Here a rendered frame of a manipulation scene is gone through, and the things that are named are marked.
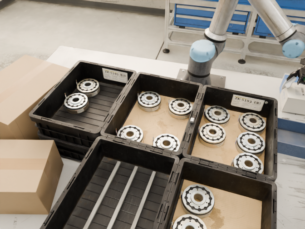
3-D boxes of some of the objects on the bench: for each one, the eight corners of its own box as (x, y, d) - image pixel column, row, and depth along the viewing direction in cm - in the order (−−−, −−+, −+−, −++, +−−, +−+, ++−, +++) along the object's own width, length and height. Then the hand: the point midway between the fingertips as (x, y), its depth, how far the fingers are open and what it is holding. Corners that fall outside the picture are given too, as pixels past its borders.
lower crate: (87, 96, 146) (83, 77, 137) (140, 107, 139) (139, 89, 131) (43, 152, 119) (35, 134, 110) (105, 171, 112) (102, 153, 104)
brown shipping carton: (63, 164, 115) (54, 139, 103) (49, 214, 99) (35, 192, 88) (-8, 163, 115) (-25, 139, 104) (-33, 213, 99) (-57, 191, 88)
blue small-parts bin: (267, 150, 120) (272, 140, 115) (268, 126, 130) (272, 116, 125) (316, 161, 115) (323, 151, 110) (313, 136, 125) (320, 126, 120)
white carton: (279, 86, 149) (284, 72, 143) (302, 90, 147) (309, 76, 141) (281, 111, 136) (287, 97, 129) (307, 115, 133) (315, 102, 127)
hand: (297, 90), depth 137 cm, fingers closed on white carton, 14 cm apart
